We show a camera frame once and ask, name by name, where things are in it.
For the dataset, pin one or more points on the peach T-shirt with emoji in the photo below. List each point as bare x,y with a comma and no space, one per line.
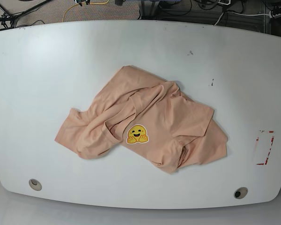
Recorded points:
148,115

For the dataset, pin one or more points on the white power strip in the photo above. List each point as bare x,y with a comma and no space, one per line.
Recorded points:
275,12

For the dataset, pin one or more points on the table grommet hole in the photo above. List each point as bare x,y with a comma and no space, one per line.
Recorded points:
35,184
240,193

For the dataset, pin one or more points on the left table grommet hole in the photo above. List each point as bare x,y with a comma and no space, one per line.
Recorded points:
35,184

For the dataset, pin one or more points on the red tape rectangle marking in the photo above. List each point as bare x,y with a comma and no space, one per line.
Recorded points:
263,146

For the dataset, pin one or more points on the black tripod legs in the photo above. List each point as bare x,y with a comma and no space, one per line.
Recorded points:
9,20

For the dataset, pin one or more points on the right table grommet hole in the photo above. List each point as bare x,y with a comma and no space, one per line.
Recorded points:
240,193

